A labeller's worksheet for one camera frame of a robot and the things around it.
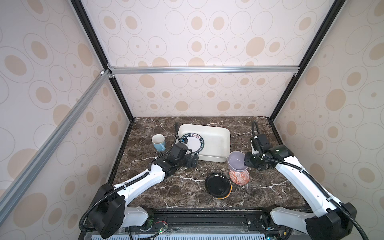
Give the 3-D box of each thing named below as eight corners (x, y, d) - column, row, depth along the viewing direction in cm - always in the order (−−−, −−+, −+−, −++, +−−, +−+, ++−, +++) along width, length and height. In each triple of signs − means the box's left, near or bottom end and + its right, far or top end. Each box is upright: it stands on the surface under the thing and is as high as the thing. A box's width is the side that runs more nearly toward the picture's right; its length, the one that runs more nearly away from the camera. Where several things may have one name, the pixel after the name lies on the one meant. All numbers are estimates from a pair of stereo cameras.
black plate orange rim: (205, 199, 83) (206, 197, 80) (204, 175, 92) (204, 172, 89) (232, 199, 83) (234, 197, 80) (228, 175, 92) (230, 172, 89)
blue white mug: (153, 153, 102) (150, 145, 94) (155, 143, 107) (152, 134, 99) (166, 153, 102) (164, 145, 94) (168, 143, 107) (166, 134, 99)
